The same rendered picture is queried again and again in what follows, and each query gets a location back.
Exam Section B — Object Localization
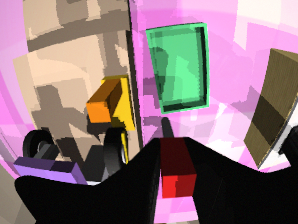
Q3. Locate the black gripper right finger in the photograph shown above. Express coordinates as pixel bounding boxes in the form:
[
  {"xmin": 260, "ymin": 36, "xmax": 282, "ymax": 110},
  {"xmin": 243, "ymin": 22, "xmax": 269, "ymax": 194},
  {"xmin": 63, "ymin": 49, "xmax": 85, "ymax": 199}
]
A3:
[{"xmin": 182, "ymin": 137, "xmax": 298, "ymax": 224}]

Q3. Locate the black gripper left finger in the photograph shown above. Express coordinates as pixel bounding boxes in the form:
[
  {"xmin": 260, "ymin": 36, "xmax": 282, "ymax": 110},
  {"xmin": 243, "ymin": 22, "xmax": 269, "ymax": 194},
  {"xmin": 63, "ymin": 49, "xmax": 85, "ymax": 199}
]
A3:
[{"xmin": 15, "ymin": 137, "xmax": 161, "ymax": 224}]

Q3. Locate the red-headed pin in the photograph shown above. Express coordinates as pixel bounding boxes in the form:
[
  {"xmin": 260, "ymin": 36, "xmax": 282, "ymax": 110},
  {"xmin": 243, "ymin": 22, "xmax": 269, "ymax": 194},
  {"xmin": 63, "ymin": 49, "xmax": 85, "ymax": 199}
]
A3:
[{"xmin": 160, "ymin": 117, "xmax": 197, "ymax": 198}]

